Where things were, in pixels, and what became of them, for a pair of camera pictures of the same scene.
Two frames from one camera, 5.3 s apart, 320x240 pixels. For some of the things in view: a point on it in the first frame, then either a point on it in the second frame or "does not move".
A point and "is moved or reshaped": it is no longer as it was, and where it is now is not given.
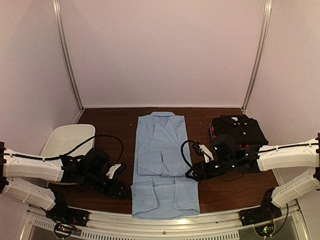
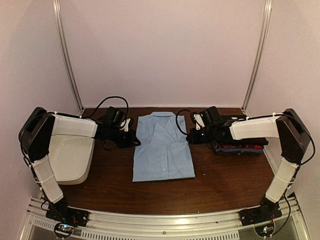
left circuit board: (62, 230) does not move
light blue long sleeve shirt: (161, 189) is moved or reshaped
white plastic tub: (62, 139) does not move
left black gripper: (115, 193) -> (132, 137)
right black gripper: (202, 174) -> (194, 140)
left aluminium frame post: (57, 10) does not move
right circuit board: (265, 229) does not move
